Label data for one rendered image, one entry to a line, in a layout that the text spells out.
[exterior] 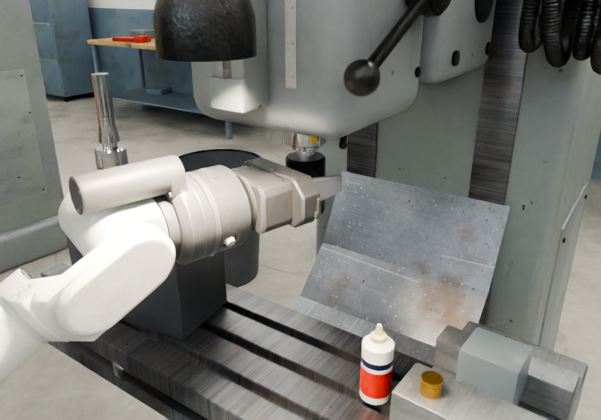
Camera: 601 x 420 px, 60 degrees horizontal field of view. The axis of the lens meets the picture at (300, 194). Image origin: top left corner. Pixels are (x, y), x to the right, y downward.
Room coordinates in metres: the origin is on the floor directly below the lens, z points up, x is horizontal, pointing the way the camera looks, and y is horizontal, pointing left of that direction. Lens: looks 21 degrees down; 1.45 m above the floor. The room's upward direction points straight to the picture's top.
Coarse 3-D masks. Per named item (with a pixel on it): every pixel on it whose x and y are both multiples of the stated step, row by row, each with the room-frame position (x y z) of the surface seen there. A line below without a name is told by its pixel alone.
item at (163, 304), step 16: (80, 256) 0.74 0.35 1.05; (208, 256) 0.72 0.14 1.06; (176, 272) 0.65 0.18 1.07; (192, 272) 0.68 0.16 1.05; (208, 272) 0.72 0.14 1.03; (224, 272) 0.76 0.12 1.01; (160, 288) 0.67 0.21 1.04; (176, 288) 0.65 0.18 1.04; (192, 288) 0.68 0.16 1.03; (208, 288) 0.72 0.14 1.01; (224, 288) 0.75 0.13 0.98; (144, 304) 0.68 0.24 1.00; (160, 304) 0.67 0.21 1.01; (176, 304) 0.66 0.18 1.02; (192, 304) 0.68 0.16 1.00; (208, 304) 0.71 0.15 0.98; (128, 320) 0.70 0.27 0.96; (144, 320) 0.68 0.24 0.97; (160, 320) 0.67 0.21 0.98; (176, 320) 0.66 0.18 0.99; (192, 320) 0.68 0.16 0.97; (176, 336) 0.66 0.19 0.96
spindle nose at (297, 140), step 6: (288, 132) 0.57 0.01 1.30; (288, 138) 0.57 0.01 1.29; (294, 138) 0.57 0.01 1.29; (300, 138) 0.56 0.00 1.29; (306, 138) 0.56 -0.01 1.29; (318, 138) 0.57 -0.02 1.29; (288, 144) 0.57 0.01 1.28; (294, 144) 0.57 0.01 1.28; (300, 144) 0.56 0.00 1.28; (306, 144) 0.56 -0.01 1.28; (312, 144) 0.56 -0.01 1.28; (318, 144) 0.57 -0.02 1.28; (324, 144) 0.58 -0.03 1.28
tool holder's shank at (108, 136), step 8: (104, 72) 0.79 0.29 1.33; (96, 80) 0.77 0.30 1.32; (104, 80) 0.77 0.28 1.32; (96, 88) 0.77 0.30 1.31; (104, 88) 0.77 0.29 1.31; (96, 96) 0.77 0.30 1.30; (104, 96) 0.77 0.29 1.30; (96, 104) 0.77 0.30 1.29; (104, 104) 0.77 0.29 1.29; (112, 104) 0.78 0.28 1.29; (104, 112) 0.77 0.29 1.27; (112, 112) 0.77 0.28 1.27; (104, 120) 0.76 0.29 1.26; (112, 120) 0.77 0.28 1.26; (104, 128) 0.76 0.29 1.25; (112, 128) 0.77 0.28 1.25; (104, 136) 0.76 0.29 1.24; (112, 136) 0.77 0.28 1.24; (104, 144) 0.77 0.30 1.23; (112, 144) 0.77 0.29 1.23
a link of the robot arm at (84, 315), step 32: (96, 256) 0.38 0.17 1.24; (128, 256) 0.38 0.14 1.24; (160, 256) 0.40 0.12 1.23; (0, 288) 0.38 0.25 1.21; (32, 288) 0.37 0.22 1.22; (64, 288) 0.36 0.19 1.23; (96, 288) 0.37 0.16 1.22; (128, 288) 0.38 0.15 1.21; (32, 320) 0.35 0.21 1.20; (64, 320) 0.35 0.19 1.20; (96, 320) 0.37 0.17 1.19
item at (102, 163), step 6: (96, 156) 0.76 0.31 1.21; (120, 156) 0.76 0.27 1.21; (126, 156) 0.78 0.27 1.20; (96, 162) 0.77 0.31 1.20; (102, 162) 0.75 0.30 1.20; (108, 162) 0.75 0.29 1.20; (114, 162) 0.76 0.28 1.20; (120, 162) 0.76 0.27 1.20; (126, 162) 0.77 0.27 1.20; (102, 168) 0.75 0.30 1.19
